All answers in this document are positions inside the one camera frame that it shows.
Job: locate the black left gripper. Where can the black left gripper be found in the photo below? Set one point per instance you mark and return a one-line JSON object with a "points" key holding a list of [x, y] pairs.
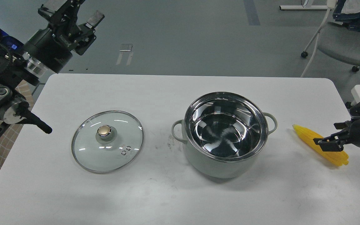
{"points": [[62, 15]]}

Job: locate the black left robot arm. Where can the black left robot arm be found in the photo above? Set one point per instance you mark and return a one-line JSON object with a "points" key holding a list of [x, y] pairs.
{"points": [[16, 66]]}

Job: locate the grey office chair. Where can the grey office chair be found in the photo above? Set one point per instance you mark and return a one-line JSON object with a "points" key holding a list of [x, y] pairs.
{"points": [[335, 41]]}

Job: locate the yellow corn cob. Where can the yellow corn cob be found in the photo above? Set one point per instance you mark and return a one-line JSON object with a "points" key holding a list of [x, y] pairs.
{"points": [[307, 136]]}

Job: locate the glass pot lid gold knob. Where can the glass pot lid gold knob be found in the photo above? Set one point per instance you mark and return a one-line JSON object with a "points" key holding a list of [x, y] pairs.
{"points": [[107, 141]]}

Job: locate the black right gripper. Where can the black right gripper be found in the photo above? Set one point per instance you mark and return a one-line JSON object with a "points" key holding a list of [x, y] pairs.
{"points": [[335, 142]]}

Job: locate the blue denim clothing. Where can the blue denim clothing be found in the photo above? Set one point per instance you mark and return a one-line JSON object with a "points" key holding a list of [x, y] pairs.
{"points": [[348, 13]]}

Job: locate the white table leg base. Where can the white table leg base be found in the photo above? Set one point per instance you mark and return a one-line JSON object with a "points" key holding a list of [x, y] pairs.
{"points": [[301, 7]]}

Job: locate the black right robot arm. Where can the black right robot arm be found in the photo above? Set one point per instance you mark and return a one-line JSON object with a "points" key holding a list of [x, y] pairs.
{"points": [[354, 110]]}

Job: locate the grey-green steel pot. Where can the grey-green steel pot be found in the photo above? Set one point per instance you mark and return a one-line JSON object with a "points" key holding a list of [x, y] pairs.
{"points": [[222, 133]]}

